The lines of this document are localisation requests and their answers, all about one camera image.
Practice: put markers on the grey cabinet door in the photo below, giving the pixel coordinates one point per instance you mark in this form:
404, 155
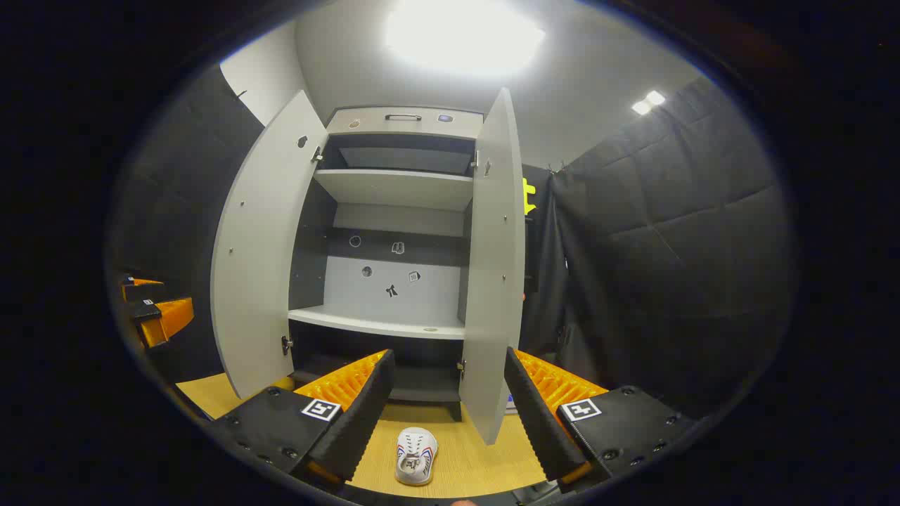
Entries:
260, 246
496, 281

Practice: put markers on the small ceiling light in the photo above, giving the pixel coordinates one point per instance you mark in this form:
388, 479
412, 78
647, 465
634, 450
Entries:
647, 103

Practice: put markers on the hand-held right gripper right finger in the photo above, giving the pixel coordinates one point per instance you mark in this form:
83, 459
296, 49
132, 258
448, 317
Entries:
538, 422

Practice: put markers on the grey cabinet drawer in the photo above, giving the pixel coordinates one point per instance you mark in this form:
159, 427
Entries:
373, 128

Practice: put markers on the white striped shoe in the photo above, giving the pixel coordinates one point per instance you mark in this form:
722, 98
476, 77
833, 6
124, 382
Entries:
415, 457

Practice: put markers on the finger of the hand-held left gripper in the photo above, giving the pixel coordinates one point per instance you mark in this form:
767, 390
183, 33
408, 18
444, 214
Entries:
165, 320
144, 289

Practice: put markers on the grey shoe cabinet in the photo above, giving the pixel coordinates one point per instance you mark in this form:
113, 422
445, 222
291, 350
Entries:
394, 186

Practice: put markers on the large ceiling light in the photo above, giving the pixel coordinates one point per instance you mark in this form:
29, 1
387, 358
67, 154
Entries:
464, 35

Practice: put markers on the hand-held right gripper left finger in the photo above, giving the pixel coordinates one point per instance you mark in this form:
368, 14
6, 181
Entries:
365, 414

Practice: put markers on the black backdrop cloth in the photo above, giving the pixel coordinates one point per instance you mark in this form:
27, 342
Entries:
545, 281
668, 246
176, 197

